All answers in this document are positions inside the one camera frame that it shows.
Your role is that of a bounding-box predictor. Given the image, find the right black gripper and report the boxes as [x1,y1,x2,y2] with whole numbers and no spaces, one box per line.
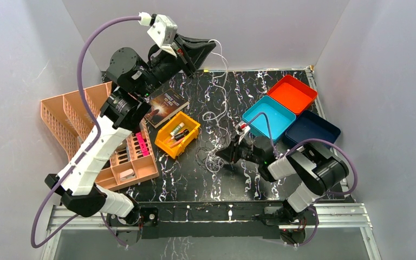
[215,134,263,165]

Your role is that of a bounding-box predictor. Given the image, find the white cable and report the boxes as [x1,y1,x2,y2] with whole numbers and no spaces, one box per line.
[202,38,230,173]

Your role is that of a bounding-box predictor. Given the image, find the dark thin cables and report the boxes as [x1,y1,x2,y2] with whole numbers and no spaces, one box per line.
[193,127,237,173]

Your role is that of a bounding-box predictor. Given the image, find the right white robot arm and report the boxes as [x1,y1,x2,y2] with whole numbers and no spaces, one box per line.
[215,135,349,224]

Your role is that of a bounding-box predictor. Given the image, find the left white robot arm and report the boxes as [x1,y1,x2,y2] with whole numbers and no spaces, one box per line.
[45,35,216,225]

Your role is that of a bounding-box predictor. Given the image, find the black marker in bin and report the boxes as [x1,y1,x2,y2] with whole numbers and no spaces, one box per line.
[172,129,190,141]

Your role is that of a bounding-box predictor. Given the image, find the green white glue stick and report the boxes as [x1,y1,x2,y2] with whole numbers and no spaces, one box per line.
[170,122,185,137]

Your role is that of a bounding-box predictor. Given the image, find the yellow plastic bin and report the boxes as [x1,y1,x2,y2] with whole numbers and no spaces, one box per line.
[154,112,200,159]

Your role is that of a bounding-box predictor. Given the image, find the teal square tray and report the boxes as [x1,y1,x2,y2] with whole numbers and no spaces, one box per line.
[242,95,296,144]

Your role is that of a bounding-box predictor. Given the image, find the dark paperback book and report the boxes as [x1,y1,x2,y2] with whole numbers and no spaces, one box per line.
[144,89,189,128]

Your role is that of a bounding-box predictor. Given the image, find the navy square tray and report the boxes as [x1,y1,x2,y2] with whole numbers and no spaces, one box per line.
[282,110,341,147]

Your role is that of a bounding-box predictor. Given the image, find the orange square tray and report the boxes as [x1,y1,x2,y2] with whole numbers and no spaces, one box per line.
[267,75,318,115]

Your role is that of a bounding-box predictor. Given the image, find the peach plastic file organizer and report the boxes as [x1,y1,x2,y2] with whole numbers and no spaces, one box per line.
[41,91,159,191]

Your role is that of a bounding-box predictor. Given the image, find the white tape dispenser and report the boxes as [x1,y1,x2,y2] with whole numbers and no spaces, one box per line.
[119,168,136,182]

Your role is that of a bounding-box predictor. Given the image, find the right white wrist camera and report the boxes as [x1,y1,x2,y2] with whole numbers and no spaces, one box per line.
[236,121,250,144]

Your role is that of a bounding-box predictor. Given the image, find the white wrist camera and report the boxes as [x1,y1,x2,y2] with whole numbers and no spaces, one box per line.
[236,121,250,144]
[147,14,178,51]

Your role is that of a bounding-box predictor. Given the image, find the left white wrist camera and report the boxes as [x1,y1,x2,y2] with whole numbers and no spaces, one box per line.
[147,14,178,51]

